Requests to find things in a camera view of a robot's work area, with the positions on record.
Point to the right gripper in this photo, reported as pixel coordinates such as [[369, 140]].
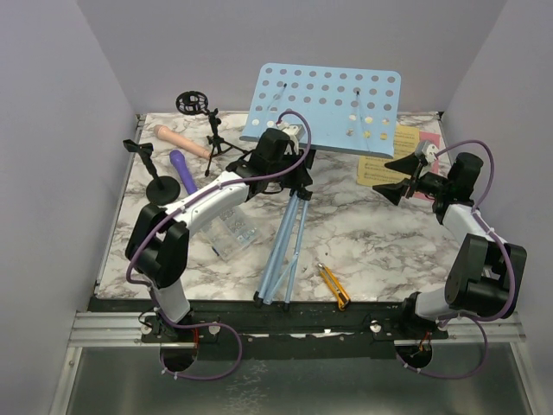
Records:
[[415, 178]]

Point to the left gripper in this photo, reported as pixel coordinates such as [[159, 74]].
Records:
[[300, 178]]

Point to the yellow sheet music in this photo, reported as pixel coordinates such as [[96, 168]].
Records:
[[372, 171]]

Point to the pink sheet music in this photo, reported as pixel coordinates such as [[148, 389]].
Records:
[[435, 139]]

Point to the light blue music stand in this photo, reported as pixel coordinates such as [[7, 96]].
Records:
[[347, 110]]

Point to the purple microphone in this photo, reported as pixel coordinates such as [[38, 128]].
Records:
[[179, 163]]

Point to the black round-base mic stand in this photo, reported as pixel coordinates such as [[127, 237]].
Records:
[[161, 190]]

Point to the beige microphone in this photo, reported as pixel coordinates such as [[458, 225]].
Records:
[[165, 134]]

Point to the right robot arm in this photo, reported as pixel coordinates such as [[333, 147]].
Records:
[[486, 275]]

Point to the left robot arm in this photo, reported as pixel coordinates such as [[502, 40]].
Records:
[[158, 244]]

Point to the clear plastic screw box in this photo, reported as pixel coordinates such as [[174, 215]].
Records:
[[230, 233]]

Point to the yellow utility knife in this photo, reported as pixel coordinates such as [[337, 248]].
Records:
[[332, 282]]

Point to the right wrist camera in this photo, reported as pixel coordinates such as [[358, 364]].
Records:
[[425, 151]]

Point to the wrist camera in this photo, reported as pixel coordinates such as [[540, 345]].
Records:
[[425, 151], [294, 131]]

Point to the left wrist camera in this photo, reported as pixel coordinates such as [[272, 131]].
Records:
[[294, 131]]

